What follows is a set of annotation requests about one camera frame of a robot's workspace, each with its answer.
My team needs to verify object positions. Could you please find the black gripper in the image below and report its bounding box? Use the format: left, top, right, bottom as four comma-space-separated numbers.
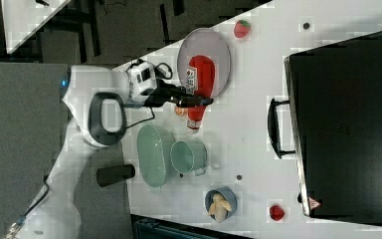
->
144, 79, 214, 108

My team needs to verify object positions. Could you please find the red plush ketchup bottle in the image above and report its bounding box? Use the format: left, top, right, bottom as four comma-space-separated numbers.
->
186, 55, 216, 134

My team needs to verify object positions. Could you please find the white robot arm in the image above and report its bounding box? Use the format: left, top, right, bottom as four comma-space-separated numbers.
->
4, 61, 213, 239

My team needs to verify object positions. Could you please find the orange slice toy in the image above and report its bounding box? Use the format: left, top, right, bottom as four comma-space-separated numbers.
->
174, 107, 188, 117

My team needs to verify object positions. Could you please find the green metal mug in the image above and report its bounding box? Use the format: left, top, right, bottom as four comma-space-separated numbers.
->
170, 139, 207, 176

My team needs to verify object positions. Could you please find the grey round plate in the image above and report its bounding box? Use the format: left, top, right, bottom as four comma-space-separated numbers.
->
176, 28, 231, 98

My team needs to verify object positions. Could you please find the red strawberry toy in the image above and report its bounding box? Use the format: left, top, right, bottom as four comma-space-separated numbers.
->
234, 20, 251, 39

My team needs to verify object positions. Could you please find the blue cup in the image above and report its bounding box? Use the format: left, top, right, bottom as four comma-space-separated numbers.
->
205, 186, 238, 220

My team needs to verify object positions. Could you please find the black cylinder cup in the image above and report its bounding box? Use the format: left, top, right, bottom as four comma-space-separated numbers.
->
96, 164, 135, 187

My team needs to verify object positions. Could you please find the peeled banana toy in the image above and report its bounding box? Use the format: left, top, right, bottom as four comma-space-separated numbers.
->
208, 193, 232, 223

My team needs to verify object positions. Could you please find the silver black toaster oven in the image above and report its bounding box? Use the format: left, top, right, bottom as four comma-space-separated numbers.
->
284, 31, 382, 226

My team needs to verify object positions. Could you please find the black cable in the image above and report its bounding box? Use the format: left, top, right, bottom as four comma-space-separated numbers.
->
125, 61, 174, 129

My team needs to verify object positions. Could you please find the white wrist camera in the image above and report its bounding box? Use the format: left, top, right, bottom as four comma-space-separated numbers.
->
126, 59, 157, 101

